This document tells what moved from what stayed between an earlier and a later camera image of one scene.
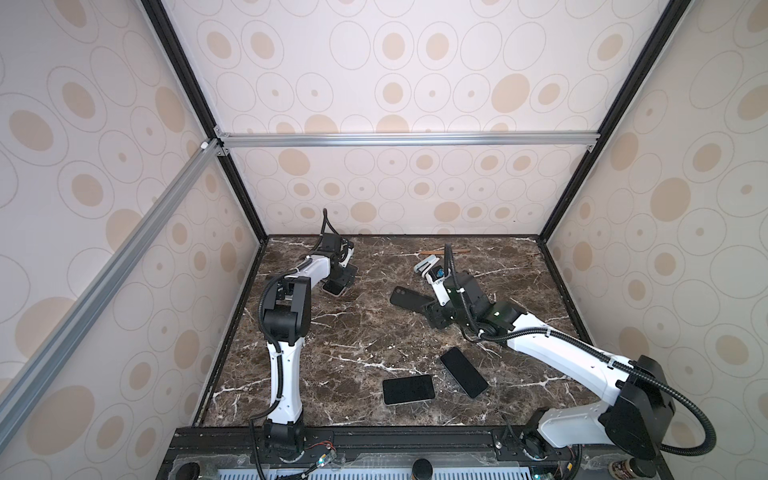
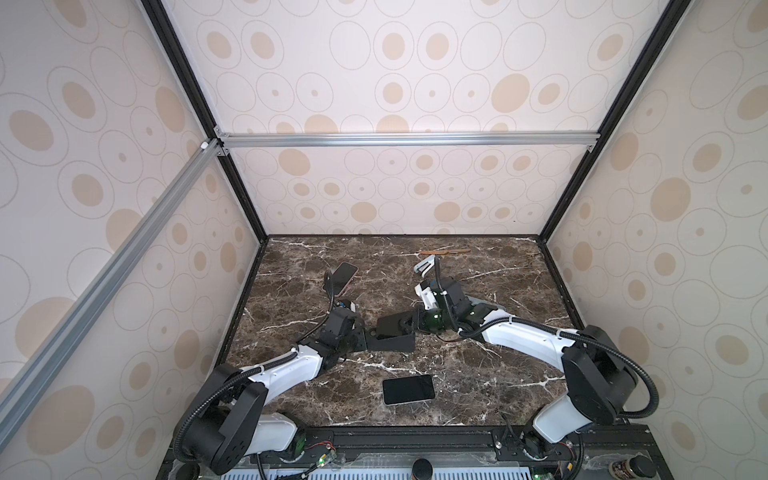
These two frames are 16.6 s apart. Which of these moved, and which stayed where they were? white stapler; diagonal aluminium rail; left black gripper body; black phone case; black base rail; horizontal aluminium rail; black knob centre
Moved: black phone case; left black gripper body
Stayed: white stapler; diagonal aluminium rail; horizontal aluminium rail; black knob centre; black base rail
